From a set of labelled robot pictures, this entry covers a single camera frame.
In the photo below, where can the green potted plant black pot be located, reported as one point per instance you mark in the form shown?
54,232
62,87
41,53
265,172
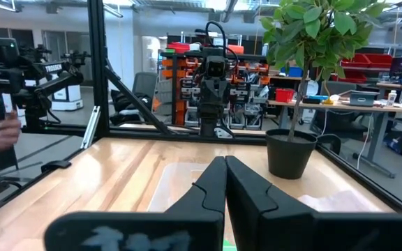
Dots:
290,157

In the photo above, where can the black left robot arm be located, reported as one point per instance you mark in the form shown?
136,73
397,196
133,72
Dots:
209,127

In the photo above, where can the black table clamp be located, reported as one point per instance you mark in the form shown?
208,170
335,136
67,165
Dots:
56,165

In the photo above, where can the black bag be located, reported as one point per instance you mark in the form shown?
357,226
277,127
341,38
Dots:
127,104

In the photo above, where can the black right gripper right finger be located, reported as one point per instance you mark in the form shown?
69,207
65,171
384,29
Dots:
257,216

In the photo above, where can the grey office chair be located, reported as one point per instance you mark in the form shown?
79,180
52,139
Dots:
145,85

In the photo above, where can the red storage bin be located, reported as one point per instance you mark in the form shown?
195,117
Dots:
354,76
356,60
380,61

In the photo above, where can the clear plastic tupperware container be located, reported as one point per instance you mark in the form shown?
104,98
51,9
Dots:
173,188

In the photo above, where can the red box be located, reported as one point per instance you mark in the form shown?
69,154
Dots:
284,95

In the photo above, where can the black aluminium table frame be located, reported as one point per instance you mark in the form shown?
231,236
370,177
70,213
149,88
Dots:
98,69

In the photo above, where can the grey laptop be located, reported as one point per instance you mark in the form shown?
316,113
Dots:
363,100

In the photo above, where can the wooden desk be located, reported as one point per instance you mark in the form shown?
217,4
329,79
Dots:
379,108

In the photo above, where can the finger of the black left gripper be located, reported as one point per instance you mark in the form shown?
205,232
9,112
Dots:
211,101
219,101

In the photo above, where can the white bottle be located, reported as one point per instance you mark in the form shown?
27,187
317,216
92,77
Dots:
392,99

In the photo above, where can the black office chair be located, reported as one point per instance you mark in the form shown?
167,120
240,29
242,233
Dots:
340,122

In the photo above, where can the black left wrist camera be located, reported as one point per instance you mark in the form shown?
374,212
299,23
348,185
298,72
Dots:
216,68

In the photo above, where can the shelf with orange bins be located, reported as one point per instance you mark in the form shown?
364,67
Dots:
253,83

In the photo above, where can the silver aluminium bracket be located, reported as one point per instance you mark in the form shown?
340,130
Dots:
91,127

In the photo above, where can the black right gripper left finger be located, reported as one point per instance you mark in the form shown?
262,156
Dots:
201,209

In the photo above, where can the white mobile robot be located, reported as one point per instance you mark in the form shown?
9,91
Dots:
69,99

